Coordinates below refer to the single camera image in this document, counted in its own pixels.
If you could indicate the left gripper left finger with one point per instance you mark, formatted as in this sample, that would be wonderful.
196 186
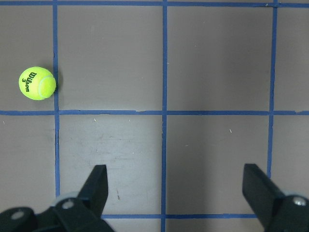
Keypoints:
80 213

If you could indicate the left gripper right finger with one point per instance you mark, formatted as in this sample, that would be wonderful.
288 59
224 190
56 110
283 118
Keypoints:
275 210

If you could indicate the tennis ball near image-right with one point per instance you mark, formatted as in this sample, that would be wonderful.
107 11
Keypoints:
37 83

